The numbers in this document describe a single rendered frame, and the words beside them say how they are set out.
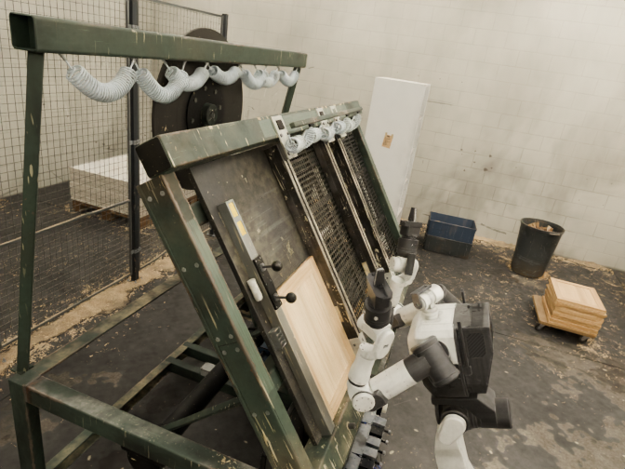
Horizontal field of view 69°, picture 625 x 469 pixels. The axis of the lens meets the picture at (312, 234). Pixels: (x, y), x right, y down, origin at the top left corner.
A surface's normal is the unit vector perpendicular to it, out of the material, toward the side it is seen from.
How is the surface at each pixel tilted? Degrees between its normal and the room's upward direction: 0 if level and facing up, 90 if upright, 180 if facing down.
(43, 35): 90
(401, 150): 90
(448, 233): 90
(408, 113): 90
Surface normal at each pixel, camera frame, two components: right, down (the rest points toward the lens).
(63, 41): 0.93, 0.25
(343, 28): -0.33, 0.31
